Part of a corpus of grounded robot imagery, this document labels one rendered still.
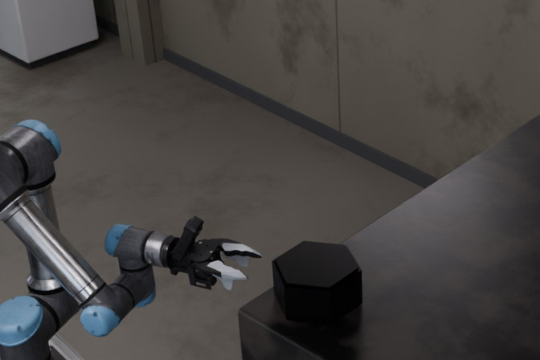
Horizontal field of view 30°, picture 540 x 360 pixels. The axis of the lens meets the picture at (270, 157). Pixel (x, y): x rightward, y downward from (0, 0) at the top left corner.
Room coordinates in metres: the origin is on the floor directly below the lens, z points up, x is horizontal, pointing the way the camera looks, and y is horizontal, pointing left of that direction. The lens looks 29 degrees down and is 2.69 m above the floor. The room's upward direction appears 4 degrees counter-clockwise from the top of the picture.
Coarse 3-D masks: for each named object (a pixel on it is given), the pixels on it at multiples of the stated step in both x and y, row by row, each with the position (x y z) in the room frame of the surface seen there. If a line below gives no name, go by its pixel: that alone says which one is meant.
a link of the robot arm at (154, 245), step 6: (156, 234) 1.89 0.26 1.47; (162, 234) 1.88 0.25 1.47; (168, 234) 1.89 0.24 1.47; (150, 240) 1.87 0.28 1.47; (156, 240) 1.86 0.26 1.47; (162, 240) 1.86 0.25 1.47; (150, 246) 1.86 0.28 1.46; (156, 246) 1.85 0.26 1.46; (162, 246) 1.85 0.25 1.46; (150, 252) 1.85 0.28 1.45; (156, 252) 1.84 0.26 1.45; (150, 258) 1.85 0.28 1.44; (156, 258) 1.84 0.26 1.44; (156, 264) 1.85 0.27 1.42; (162, 264) 1.84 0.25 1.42
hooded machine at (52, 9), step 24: (0, 0) 6.47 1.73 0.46; (24, 0) 6.34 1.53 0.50; (48, 0) 6.45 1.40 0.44; (72, 0) 6.56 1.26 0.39; (0, 24) 6.53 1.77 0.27; (24, 24) 6.32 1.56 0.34; (48, 24) 6.43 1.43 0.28; (72, 24) 6.54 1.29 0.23; (96, 24) 6.67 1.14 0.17; (0, 48) 6.59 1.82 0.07; (24, 48) 6.31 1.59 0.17; (48, 48) 6.41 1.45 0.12; (72, 48) 6.57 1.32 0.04
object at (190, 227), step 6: (192, 222) 1.82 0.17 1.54; (198, 222) 1.82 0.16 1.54; (186, 228) 1.80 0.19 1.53; (192, 228) 1.80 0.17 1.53; (198, 228) 1.81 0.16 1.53; (186, 234) 1.80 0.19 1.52; (192, 234) 1.80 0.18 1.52; (198, 234) 1.81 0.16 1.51; (180, 240) 1.81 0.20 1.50; (186, 240) 1.81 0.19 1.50; (192, 240) 1.82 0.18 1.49; (180, 246) 1.82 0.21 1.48; (186, 246) 1.81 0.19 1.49; (174, 252) 1.83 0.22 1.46; (180, 252) 1.82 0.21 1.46; (174, 258) 1.83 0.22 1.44; (180, 258) 1.82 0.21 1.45
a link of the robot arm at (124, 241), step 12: (120, 228) 1.92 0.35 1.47; (132, 228) 1.92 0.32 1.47; (108, 240) 1.90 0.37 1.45; (120, 240) 1.89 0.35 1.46; (132, 240) 1.88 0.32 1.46; (144, 240) 1.87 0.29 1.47; (108, 252) 1.90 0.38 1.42; (120, 252) 1.88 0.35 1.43; (132, 252) 1.87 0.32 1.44; (144, 252) 1.87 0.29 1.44; (120, 264) 1.89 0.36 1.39; (132, 264) 1.87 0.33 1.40; (144, 264) 1.88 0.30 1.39
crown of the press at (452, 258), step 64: (448, 192) 1.11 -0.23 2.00; (512, 192) 1.10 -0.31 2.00; (320, 256) 0.91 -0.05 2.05; (384, 256) 0.97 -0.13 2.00; (448, 256) 0.97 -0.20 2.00; (512, 256) 0.96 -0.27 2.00; (256, 320) 0.87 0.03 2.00; (320, 320) 0.85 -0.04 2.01; (384, 320) 0.86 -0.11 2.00; (448, 320) 0.85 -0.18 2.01; (512, 320) 0.84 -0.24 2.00
